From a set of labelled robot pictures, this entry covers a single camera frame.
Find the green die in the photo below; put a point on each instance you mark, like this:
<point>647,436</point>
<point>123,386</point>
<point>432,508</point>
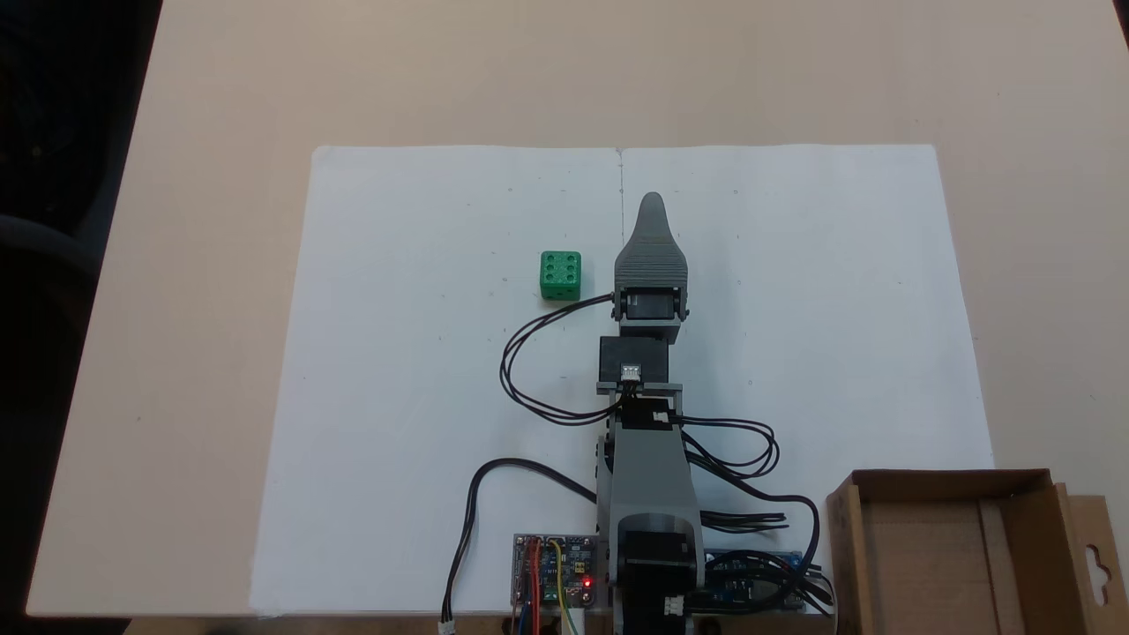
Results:
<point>560,275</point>

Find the blue circuit board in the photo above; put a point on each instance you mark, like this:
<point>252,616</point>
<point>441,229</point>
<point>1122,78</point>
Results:
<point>750,582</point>

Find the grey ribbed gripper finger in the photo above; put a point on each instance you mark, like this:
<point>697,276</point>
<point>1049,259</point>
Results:
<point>651,260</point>

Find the white paper sheet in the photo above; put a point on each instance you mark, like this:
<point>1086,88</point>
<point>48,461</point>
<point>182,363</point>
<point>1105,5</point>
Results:
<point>397,397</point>
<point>838,309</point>

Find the brown cardboard box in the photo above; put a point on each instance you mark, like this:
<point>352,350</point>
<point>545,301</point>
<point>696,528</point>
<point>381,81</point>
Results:
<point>935,564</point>

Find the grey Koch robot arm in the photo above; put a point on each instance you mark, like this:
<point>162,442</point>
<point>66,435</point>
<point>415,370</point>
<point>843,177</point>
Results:
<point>648,481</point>

